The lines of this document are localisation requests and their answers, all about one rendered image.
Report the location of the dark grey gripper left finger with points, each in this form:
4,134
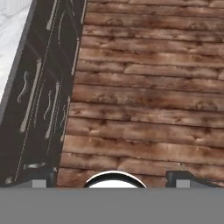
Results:
39,183

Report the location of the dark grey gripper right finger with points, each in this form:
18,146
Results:
183,183

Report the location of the dark cupboard run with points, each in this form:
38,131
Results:
38,116

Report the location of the round white black-rimmed object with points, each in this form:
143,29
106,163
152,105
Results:
114,183

